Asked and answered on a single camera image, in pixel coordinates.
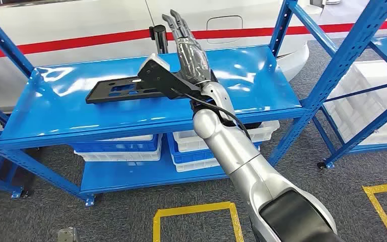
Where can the red barrier belt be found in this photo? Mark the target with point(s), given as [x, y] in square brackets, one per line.
[63, 43]
[280, 30]

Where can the black plastic parts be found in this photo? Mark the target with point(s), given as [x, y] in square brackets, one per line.
[255, 126]

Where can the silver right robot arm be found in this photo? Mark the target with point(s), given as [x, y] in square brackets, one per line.
[233, 150]

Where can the white plastic crate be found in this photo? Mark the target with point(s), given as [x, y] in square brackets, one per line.
[363, 76]
[380, 130]

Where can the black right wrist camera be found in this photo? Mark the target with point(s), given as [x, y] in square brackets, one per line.
[160, 78]

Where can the white car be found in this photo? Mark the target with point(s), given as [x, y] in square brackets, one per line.
[80, 20]

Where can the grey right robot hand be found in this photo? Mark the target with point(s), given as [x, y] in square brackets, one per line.
[193, 56]

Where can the black plastic plate frame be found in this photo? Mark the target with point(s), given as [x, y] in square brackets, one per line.
[103, 92]

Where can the white plastic bin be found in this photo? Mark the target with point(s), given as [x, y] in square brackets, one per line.
[193, 166]
[130, 138]
[186, 143]
[120, 157]

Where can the black chrome stanchion post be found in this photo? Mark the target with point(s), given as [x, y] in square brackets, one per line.
[160, 40]

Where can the yellow floor tape square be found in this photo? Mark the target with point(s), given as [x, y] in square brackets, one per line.
[193, 208]
[377, 200]

